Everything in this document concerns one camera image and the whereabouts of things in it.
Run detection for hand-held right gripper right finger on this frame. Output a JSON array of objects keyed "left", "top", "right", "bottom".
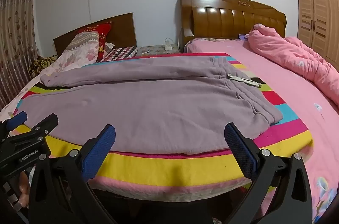
[{"left": 224, "top": 122, "right": 313, "bottom": 224}]

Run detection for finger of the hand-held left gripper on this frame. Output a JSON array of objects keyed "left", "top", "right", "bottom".
[
  {"left": 25, "top": 113, "right": 59, "bottom": 139},
  {"left": 5, "top": 111, "right": 28, "bottom": 132}
]

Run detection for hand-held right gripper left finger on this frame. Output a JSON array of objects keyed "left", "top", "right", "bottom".
[{"left": 28, "top": 124, "right": 117, "bottom": 224}]

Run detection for purple fleece pants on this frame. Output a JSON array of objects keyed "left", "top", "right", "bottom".
[{"left": 22, "top": 56, "right": 283, "bottom": 156}]

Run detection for person's left hand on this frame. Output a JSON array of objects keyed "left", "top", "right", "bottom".
[{"left": 16, "top": 170, "right": 31, "bottom": 209}]

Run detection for brown yellow patterned blanket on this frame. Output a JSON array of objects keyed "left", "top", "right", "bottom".
[{"left": 28, "top": 55, "right": 58, "bottom": 79}]

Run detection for rainbow striped blanket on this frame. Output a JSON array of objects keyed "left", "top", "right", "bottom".
[{"left": 13, "top": 53, "right": 314, "bottom": 204}]

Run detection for pink floral quilt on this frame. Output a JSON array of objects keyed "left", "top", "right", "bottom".
[{"left": 0, "top": 45, "right": 99, "bottom": 121}]

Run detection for floral striped curtain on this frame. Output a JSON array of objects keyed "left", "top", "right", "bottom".
[{"left": 0, "top": 0, "right": 39, "bottom": 111}]

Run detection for pink bed sheet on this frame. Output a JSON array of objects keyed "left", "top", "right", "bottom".
[{"left": 184, "top": 37, "right": 339, "bottom": 224}]

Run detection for checkered cloth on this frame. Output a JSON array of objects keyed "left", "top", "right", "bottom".
[{"left": 99, "top": 46, "right": 138, "bottom": 63}]

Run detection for red embroidered pillow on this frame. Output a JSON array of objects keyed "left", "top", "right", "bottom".
[{"left": 77, "top": 22, "right": 113, "bottom": 62}]

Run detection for floral covered nightstand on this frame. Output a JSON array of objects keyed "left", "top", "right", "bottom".
[{"left": 138, "top": 44, "right": 181, "bottom": 57}]

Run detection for dark flat wooden headboard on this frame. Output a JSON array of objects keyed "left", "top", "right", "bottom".
[{"left": 53, "top": 12, "right": 138, "bottom": 58}]

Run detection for glossy curved wooden headboard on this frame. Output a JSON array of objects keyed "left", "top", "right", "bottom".
[{"left": 179, "top": 0, "right": 287, "bottom": 53}]

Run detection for light wooden wardrobe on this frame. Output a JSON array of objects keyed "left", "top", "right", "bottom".
[{"left": 295, "top": 0, "right": 339, "bottom": 69}]

